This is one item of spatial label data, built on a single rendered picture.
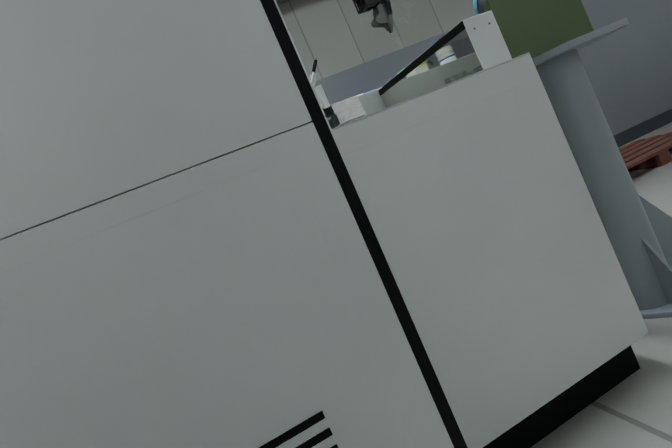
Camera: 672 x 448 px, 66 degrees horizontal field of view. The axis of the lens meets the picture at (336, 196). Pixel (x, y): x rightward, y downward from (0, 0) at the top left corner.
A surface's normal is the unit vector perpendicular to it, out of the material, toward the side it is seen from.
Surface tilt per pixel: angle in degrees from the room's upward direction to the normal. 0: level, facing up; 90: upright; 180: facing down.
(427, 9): 90
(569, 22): 90
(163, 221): 90
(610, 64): 90
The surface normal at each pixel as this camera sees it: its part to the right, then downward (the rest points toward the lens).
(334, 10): 0.20, -0.07
